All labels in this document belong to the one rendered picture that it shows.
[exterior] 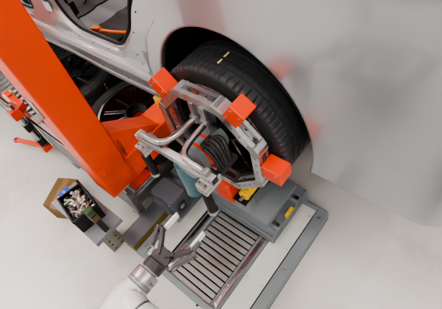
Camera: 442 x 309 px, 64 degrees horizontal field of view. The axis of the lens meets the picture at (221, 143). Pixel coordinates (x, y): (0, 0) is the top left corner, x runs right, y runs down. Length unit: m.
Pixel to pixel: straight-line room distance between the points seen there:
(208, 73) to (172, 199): 0.85
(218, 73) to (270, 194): 0.96
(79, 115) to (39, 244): 1.34
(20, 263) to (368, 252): 2.13
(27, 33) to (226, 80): 0.68
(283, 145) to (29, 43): 0.95
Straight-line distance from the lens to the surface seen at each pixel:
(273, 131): 1.29
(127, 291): 1.26
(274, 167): 1.34
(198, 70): 1.34
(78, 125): 1.59
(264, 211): 2.00
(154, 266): 1.28
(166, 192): 1.97
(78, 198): 1.96
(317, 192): 2.31
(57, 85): 1.48
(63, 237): 2.65
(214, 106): 1.25
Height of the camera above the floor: 1.98
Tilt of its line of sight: 50 degrees down
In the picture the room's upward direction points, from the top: 16 degrees counter-clockwise
